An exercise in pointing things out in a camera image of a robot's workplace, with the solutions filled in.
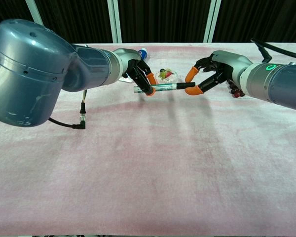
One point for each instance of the black marker cap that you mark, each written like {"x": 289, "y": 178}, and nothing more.
{"x": 185, "y": 85}

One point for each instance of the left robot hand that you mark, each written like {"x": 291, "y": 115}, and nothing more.
{"x": 130, "y": 58}

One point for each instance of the black curtain panel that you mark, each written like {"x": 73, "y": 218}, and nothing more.
{"x": 162, "y": 19}
{"x": 261, "y": 19}
{"x": 76, "y": 17}
{"x": 7, "y": 12}

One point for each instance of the white partition post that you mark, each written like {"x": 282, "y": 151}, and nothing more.
{"x": 211, "y": 22}
{"x": 34, "y": 12}
{"x": 114, "y": 22}

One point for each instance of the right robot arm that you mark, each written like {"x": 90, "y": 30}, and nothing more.
{"x": 273, "y": 81}

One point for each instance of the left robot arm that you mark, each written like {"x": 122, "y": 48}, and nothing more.
{"x": 27, "y": 74}

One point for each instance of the pink table cloth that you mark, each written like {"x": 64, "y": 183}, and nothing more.
{"x": 148, "y": 160}

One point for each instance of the small round printed tin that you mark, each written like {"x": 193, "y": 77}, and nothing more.
{"x": 166, "y": 75}

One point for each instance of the green marker pen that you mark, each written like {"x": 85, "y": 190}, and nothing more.
{"x": 165, "y": 87}

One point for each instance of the dark red grape bunch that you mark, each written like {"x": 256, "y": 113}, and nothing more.
{"x": 236, "y": 92}

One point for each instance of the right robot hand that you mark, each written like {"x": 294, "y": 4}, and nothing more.
{"x": 227, "y": 61}

